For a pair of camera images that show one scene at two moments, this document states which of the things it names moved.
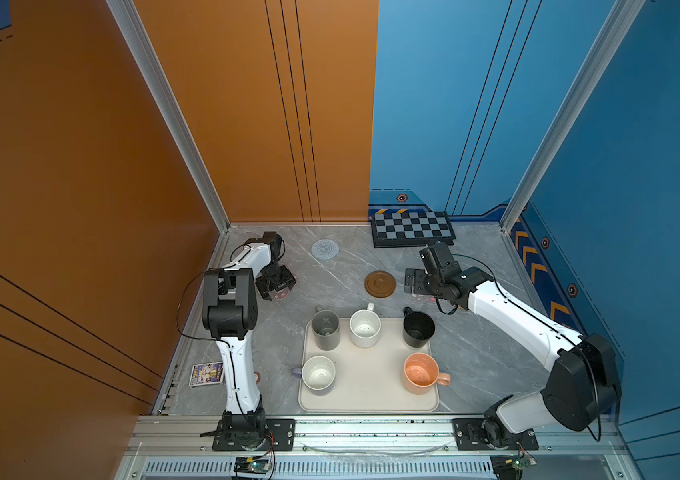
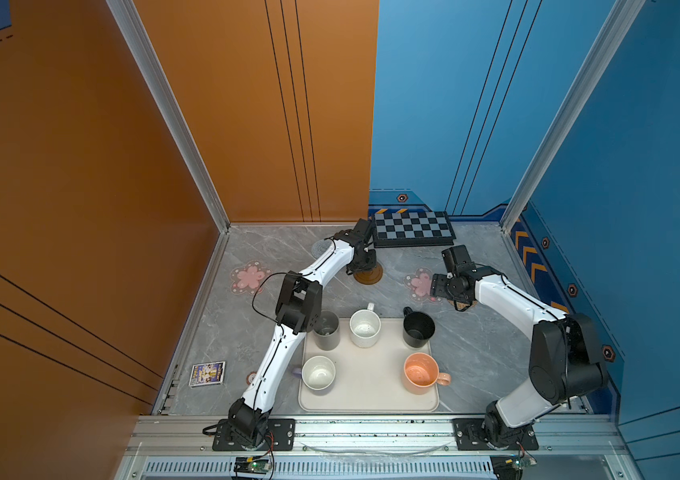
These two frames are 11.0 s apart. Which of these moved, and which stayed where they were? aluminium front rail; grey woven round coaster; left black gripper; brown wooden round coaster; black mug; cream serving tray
Moved: left black gripper; brown wooden round coaster
Stayed: grey woven round coaster; black mug; cream serving tray; aluminium front rail
